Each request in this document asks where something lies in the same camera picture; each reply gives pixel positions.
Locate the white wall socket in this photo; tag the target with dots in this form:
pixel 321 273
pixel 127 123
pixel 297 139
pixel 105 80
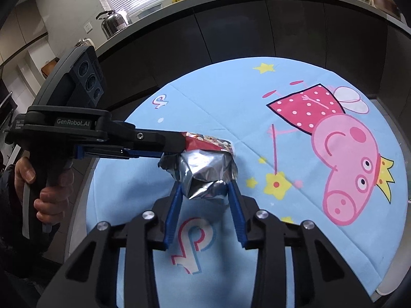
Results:
pixel 88 27

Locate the brown cooking pot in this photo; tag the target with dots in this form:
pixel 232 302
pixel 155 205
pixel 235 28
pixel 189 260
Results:
pixel 385 3

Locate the glass electric kettle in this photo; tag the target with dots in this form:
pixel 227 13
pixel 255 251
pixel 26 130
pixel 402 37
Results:
pixel 84 43

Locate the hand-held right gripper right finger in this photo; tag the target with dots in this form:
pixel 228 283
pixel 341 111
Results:
pixel 237 211

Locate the white plastic basin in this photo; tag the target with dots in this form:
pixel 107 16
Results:
pixel 147 11

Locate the dark kitchen counter cabinets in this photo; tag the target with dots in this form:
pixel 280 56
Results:
pixel 257 29

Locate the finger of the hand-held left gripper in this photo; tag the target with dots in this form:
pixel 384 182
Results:
pixel 151 136
pixel 106 153

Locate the round blue cartoon tablecloth table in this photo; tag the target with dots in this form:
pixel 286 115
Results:
pixel 224 102

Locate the red silver snack wrapper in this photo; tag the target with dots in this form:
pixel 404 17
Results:
pixel 205 166

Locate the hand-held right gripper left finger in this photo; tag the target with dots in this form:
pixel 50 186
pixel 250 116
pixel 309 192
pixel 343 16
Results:
pixel 173 211

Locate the wooden basket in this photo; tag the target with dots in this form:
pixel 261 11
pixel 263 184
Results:
pixel 50 67

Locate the stainless steel kettle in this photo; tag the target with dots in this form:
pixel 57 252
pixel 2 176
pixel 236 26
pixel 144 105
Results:
pixel 114 24

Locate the person's left hand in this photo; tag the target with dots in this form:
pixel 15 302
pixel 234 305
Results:
pixel 51 199

